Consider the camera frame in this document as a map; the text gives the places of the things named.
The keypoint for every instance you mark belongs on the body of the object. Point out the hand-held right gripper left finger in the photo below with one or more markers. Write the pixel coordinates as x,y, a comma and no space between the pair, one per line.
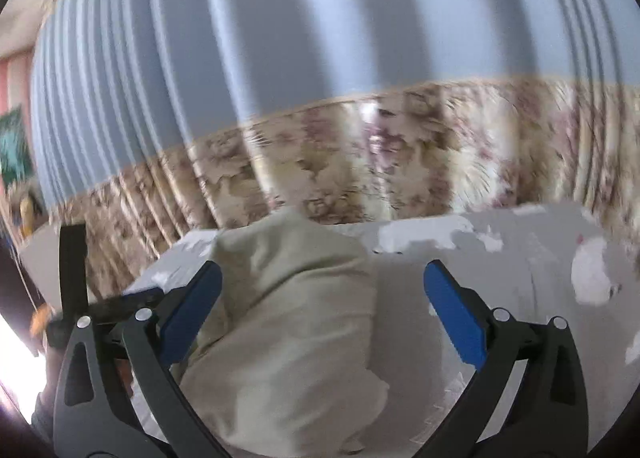
192,308

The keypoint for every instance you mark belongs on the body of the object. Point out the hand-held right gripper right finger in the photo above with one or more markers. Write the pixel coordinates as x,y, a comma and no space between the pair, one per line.
457,313

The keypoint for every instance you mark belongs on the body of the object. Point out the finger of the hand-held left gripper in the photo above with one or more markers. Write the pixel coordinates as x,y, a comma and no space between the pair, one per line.
74,268
127,303

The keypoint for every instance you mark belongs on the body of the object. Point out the beige garment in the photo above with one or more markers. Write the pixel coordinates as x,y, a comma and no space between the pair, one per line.
290,338

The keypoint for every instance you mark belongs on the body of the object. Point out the yellow object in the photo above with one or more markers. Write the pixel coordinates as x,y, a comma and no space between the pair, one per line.
27,218

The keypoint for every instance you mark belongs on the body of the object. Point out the grey printed bed sheet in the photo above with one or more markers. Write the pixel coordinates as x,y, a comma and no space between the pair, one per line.
525,263

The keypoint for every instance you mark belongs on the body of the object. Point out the blue curtain with floral band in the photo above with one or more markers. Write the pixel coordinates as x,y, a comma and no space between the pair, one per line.
300,37

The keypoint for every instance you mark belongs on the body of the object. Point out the green wall poster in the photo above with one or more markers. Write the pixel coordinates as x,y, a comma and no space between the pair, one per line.
15,147

